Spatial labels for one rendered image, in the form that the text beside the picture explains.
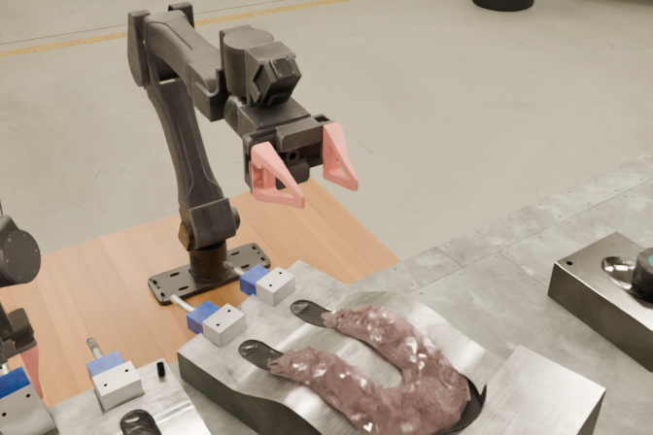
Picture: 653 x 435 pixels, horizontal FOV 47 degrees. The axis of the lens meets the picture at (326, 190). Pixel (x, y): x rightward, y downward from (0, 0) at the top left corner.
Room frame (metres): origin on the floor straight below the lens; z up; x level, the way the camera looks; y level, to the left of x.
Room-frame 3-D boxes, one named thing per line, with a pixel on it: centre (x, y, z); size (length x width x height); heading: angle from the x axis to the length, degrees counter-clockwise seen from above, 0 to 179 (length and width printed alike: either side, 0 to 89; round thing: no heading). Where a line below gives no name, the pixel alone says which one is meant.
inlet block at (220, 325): (0.81, 0.18, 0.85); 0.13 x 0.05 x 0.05; 51
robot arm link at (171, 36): (0.96, 0.19, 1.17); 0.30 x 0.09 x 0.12; 30
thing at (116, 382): (0.68, 0.28, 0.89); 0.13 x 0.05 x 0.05; 34
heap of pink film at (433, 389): (0.68, -0.06, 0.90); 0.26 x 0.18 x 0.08; 51
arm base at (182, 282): (0.97, 0.20, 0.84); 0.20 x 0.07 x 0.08; 120
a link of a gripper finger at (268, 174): (0.67, 0.04, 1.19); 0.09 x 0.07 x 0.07; 30
